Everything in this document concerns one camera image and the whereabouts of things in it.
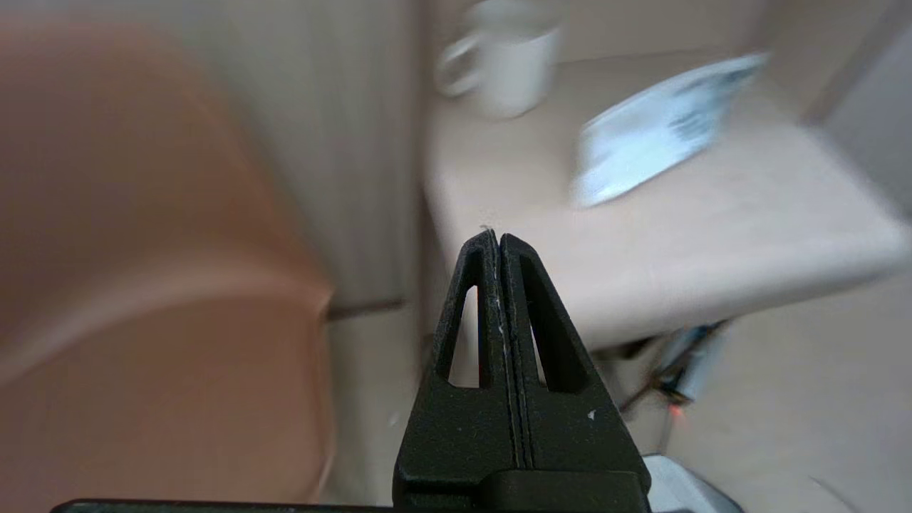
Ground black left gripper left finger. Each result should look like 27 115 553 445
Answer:
394 229 528 510

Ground white ribbed ceramic mug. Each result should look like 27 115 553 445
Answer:
435 0 567 120

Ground silver power adapter box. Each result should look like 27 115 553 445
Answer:
659 324 731 407

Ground white leaf-print zip pouch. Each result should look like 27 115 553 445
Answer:
572 51 774 209

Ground brown upholstered chair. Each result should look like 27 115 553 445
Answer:
0 21 336 513

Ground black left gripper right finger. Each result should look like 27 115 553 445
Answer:
499 232 653 510

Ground beige wooden hutch desk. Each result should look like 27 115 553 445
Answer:
214 0 912 357

